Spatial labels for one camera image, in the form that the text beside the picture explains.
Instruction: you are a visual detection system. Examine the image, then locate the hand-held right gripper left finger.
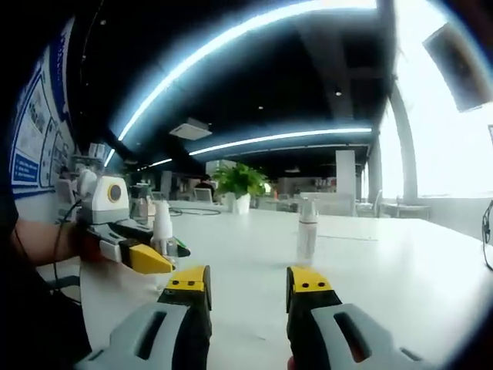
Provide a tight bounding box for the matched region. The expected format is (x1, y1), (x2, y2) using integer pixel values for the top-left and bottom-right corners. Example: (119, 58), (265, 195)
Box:
(75, 264), (213, 370)

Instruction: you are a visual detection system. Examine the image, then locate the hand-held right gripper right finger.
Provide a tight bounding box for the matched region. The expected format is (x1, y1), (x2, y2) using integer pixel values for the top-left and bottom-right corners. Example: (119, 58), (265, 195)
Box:
(285, 265), (428, 370)

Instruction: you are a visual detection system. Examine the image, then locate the white pump bottle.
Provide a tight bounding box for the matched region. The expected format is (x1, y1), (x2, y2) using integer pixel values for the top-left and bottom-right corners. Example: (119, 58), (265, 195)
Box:
(295, 200), (320, 267)

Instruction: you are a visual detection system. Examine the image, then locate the person's left hand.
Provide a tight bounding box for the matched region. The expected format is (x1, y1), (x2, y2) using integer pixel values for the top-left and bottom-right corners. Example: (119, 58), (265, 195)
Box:
(79, 230), (103, 265)

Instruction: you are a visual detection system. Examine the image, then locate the green potted plant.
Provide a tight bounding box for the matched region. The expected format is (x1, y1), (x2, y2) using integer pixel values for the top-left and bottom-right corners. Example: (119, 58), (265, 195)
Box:
(210, 161), (270, 215)

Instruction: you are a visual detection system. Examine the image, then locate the ceiling air conditioner unit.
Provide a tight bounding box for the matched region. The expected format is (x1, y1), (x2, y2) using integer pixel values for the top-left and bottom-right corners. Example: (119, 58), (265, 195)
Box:
(169, 117), (213, 140)

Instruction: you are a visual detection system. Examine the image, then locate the white mesh panel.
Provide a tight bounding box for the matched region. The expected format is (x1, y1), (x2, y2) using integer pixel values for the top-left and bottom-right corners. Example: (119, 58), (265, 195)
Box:
(298, 191), (356, 217)

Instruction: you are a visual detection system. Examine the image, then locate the long ceiling light strip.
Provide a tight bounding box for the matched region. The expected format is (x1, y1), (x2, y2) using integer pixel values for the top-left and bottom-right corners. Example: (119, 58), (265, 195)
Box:
(115, 0), (381, 143)
(188, 126), (374, 157)

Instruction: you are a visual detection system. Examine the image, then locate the white square pillar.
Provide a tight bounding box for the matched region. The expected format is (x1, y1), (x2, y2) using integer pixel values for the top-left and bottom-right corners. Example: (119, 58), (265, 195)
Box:
(334, 149), (357, 196)

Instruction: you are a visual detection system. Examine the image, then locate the black looped cable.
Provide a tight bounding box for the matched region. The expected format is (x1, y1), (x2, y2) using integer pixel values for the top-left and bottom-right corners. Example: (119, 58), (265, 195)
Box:
(169, 206), (223, 217)

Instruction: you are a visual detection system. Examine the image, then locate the black wrist strap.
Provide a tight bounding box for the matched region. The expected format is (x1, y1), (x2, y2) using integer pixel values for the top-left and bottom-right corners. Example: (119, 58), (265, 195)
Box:
(68, 225), (84, 263)

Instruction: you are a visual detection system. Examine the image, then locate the white wall shelf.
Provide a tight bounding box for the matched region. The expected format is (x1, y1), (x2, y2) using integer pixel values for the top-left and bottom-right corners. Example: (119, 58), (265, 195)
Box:
(72, 141), (115, 174)

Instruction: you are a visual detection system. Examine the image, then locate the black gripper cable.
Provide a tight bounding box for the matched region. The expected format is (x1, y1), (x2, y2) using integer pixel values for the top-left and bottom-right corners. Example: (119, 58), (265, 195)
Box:
(49, 198), (84, 294)

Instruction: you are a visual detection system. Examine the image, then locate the wall poster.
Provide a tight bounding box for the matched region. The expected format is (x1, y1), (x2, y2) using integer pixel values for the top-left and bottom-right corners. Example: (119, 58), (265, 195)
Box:
(9, 15), (76, 193)

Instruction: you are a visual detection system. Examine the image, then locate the black cable with clip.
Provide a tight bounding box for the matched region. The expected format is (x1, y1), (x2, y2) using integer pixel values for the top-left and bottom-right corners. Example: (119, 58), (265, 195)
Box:
(480, 200), (493, 271)

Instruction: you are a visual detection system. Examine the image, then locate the black wall monitor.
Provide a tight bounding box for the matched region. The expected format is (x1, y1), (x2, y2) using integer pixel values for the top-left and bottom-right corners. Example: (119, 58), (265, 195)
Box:
(421, 21), (493, 113)

